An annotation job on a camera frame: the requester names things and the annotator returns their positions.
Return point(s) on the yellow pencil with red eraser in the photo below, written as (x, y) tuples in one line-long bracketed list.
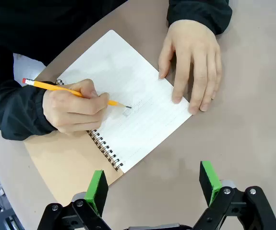
[(56, 87)]

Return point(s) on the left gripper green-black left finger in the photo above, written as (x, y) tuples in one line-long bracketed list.
[(97, 191)]

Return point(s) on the person's right forearm black sleeve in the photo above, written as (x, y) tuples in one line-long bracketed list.
[(15, 110)]

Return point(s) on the person's right hand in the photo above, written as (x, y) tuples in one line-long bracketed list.
[(75, 112)]

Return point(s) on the person in black jacket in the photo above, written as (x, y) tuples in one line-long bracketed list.
[(44, 24)]

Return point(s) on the person's left forearm black sleeve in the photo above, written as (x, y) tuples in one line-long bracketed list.
[(200, 12)]

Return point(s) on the spiral notebook with kraft cover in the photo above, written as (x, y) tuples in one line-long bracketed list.
[(128, 83)]

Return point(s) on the person's left hand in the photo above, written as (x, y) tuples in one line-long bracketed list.
[(195, 55)]

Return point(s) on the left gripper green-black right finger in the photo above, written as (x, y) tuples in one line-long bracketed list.
[(209, 184)]

